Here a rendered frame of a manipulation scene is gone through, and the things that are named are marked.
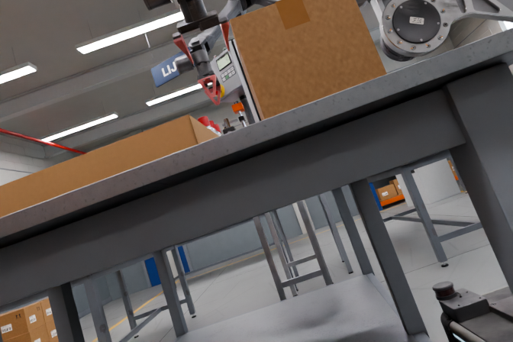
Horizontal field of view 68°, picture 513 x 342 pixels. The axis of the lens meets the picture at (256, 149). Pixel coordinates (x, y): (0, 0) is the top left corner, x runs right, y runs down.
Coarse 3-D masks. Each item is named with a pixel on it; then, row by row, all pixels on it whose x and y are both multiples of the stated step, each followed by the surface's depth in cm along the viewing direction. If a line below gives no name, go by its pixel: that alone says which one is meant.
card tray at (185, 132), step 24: (192, 120) 40; (120, 144) 39; (144, 144) 39; (168, 144) 39; (192, 144) 38; (48, 168) 40; (72, 168) 40; (96, 168) 39; (120, 168) 39; (0, 192) 41; (24, 192) 40; (48, 192) 40; (0, 216) 40
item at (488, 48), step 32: (512, 32) 33; (416, 64) 34; (448, 64) 33; (480, 64) 34; (352, 96) 34; (384, 96) 34; (416, 96) 39; (256, 128) 35; (288, 128) 34; (320, 128) 38; (160, 160) 36; (192, 160) 35; (224, 160) 37; (96, 192) 36; (128, 192) 36; (0, 224) 37; (32, 224) 36; (64, 224) 42
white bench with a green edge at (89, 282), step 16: (144, 256) 308; (176, 256) 391; (112, 272) 247; (96, 288) 220; (16, 304) 219; (96, 304) 215; (128, 304) 386; (192, 304) 385; (96, 320) 214; (128, 320) 384; (144, 320) 342; (0, 336) 220; (128, 336) 302
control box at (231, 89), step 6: (222, 54) 166; (216, 66) 170; (228, 66) 165; (234, 66) 162; (216, 72) 170; (222, 72) 167; (234, 78) 163; (222, 84) 168; (228, 84) 166; (234, 84) 163; (240, 84) 161; (222, 90) 168; (228, 90) 166; (234, 90) 164; (240, 90) 166; (222, 96) 169; (228, 96) 168; (234, 96) 171
